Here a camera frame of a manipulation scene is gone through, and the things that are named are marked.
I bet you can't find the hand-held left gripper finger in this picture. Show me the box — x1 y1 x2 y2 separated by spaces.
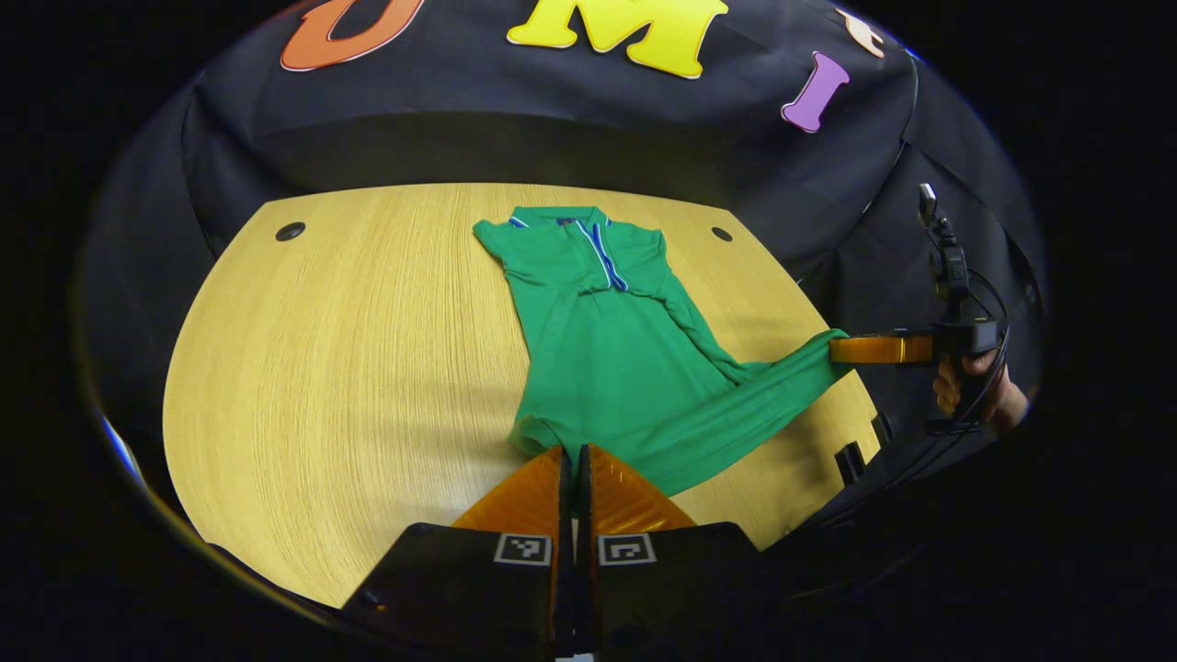
575 444 792 658
340 446 576 658

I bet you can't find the green polo T-shirt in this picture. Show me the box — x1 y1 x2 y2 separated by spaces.
473 206 851 497

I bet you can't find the black backdrop cloth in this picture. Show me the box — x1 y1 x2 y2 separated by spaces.
78 0 1049 516

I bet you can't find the white and blue banner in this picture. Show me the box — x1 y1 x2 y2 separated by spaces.
99 414 143 484

